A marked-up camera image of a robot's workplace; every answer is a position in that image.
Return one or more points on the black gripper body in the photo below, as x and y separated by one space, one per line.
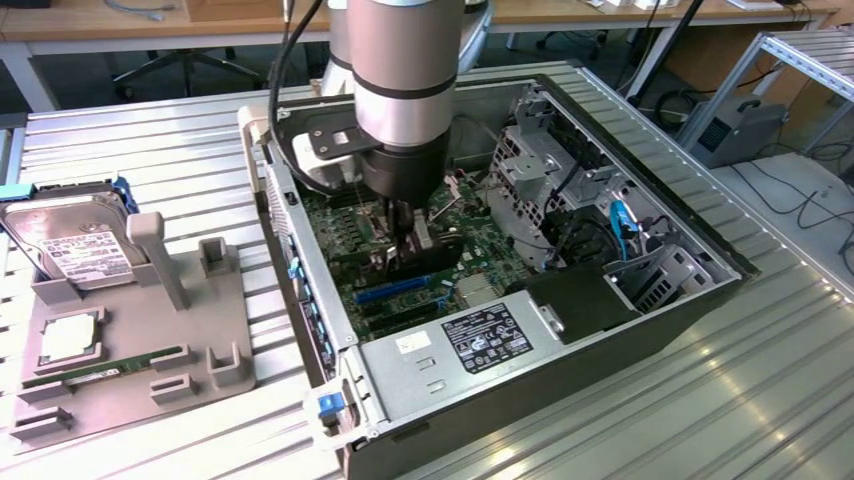
407 170

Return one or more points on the green graphics card black cooler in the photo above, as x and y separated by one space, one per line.
433 260

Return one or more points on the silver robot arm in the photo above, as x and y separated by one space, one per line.
400 60

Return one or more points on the silver socket cover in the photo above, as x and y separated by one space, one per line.
451 182

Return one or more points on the green motherboard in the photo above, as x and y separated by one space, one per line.
480 247

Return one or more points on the blue expansion slot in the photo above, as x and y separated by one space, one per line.
393 291

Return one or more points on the silver chipset heatsink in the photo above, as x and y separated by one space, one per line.
479 291

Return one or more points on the black expansion slot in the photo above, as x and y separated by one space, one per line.
403 316

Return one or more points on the silver drive cage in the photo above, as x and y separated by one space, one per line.
527 167

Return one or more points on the black plastic shroud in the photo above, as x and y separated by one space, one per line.
580 300

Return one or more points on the grey power supply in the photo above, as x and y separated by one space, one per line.
413 380

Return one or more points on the blue case latch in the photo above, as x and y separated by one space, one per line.
329 405

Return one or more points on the silver perforated disk bay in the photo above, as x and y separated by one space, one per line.
656 287

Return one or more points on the black office chair base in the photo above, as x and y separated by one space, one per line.
189 62

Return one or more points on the black open PC case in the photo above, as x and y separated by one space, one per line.
600 380

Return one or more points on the blue disk caddy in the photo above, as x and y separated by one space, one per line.
126 197

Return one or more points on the grey parts rack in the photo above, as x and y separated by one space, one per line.
133 340

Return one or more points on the silver hard disk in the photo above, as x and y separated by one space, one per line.
80 250

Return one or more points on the green RAM stick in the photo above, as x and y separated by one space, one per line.
100 370

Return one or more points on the silver CPU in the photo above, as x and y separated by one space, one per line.
66 337

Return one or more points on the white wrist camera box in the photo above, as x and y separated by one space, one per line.
327 172

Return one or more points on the wooden desk white frame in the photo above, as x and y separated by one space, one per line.
66 27
567 17

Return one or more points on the aluminium frame table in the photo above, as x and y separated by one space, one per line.
807 55

